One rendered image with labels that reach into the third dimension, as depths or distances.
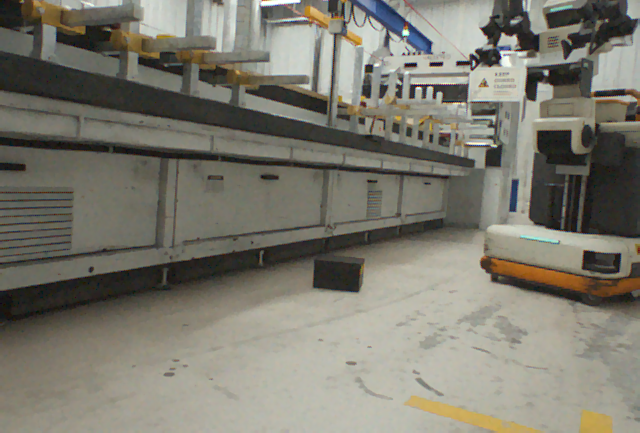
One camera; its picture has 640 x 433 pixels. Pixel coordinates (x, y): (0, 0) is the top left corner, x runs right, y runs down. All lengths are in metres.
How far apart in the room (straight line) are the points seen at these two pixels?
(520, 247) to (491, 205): 2.83
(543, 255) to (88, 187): 1.89
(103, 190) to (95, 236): 0.15
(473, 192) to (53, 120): 4.63
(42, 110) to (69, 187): 0.39
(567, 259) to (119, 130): 1.87
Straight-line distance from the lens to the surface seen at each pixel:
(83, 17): 1.45
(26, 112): 1.48
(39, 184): 1.77
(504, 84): 5.51
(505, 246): 2.69
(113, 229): 1.94
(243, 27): 2.04
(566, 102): 2.67
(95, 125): 1.58
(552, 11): 2.75
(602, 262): 2.49
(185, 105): 1.75
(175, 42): 1.58
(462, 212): 5.65
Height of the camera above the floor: 0.49
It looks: 3 degrees down
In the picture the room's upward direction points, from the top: 4 degrees clockwise
